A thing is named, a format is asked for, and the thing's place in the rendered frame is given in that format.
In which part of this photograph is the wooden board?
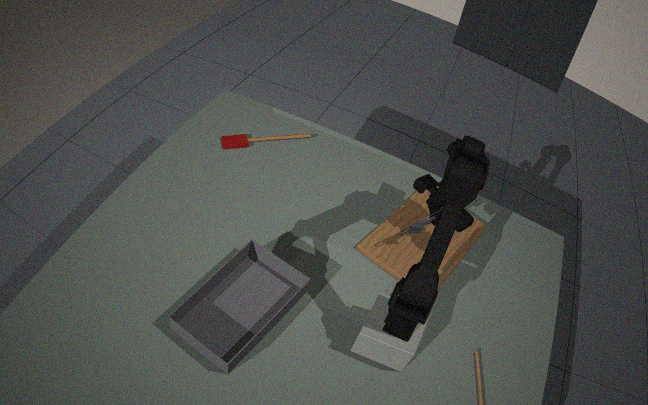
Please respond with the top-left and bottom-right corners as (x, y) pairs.
(356, 190), (487, 289)

